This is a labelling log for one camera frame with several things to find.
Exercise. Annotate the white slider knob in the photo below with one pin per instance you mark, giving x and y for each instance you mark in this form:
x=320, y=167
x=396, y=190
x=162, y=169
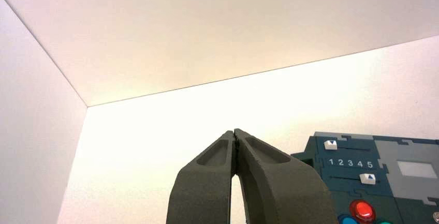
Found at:
x=368, y=178
x=330, y=144

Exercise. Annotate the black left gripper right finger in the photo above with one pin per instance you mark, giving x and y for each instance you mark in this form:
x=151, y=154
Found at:
x=284, y=195

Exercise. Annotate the teal and grey control box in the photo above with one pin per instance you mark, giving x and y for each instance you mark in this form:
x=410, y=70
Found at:
x=387, y=195

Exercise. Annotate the red push button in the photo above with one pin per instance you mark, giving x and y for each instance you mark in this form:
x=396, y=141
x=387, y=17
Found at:
x=362, y=211

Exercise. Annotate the grey display window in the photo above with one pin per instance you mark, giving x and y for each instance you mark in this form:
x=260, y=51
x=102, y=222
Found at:
x=416, y=169

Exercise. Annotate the blue push button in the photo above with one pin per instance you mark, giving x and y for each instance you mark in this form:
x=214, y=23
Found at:
x=346, y=220

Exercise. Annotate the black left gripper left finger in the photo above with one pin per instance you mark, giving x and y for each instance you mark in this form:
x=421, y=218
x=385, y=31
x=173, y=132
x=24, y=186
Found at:
x=202, y=191

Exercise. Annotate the green push button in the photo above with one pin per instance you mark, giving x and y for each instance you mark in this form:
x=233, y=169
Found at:
x=385, y=222

